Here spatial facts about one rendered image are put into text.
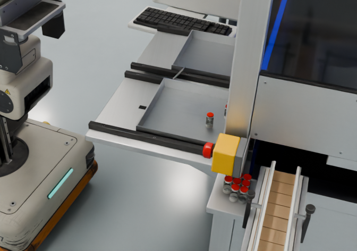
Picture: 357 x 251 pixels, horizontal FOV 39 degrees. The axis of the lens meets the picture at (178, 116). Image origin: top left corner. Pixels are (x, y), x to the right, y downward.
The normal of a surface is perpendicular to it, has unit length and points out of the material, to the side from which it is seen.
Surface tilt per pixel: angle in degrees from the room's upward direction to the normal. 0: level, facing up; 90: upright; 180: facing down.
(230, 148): 0
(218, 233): 90
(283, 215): 0
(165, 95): 0
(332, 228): 90
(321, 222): 90
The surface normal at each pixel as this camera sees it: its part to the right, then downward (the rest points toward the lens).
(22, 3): 0.93, 0.26
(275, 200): 0.04, -0.78
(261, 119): -0.29, 0.59
